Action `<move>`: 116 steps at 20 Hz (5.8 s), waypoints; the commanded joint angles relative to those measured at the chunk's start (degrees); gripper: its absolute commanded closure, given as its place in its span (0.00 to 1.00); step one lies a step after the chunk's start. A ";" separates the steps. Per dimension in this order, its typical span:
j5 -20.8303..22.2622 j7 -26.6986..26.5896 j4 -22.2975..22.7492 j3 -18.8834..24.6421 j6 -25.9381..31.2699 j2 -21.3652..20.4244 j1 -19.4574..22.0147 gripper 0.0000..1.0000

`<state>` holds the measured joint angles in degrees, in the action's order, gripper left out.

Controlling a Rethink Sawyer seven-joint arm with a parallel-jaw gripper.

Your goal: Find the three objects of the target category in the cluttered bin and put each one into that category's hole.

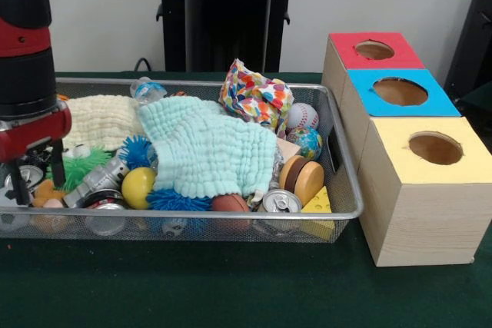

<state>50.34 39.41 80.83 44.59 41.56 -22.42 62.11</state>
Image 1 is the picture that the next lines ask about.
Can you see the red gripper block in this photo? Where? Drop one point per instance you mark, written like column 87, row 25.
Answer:
column 34, row 134

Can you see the brown bear plush toy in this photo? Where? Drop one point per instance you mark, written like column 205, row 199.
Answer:
column 46, row 193

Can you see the mint green waffle cloth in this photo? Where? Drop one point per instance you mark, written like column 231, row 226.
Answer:
column 215, row 143

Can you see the multicoloured dotted cloth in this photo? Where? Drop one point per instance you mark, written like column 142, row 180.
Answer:
column 253, row 97

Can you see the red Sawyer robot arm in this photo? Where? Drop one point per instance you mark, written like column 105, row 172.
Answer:
column 23, row 55

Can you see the shallow clear mesh bin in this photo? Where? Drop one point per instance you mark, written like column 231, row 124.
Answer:
column 246, row 232

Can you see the wooden box with three holes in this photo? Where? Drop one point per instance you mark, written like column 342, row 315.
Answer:
column 423, row 224

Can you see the green spiky toy with eyes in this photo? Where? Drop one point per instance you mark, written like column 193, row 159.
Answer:
column 78, row 166

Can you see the small soccer ball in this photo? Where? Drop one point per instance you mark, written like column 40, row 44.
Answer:
column 4, row 197

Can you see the cream waffle cloth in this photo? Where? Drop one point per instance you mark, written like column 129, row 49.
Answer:
column 104, row 120

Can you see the blue spiky ball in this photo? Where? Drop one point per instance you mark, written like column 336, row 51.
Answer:
column 173, row 199

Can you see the dark green tablecloth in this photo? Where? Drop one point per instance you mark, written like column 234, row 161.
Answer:
column 230, row 289

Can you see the silver drink can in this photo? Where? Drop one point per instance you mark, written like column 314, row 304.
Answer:
column 280, row 201

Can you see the wooden burger toy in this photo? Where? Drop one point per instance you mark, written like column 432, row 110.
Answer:
column 303, row 176

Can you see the globe print ball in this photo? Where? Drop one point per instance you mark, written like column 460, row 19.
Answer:
column 305, row 141

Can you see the yellow cheese wedge toy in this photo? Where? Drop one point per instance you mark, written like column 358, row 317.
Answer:
column 319, row 203

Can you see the black stand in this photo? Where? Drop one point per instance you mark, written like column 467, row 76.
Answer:
column 473, row 36

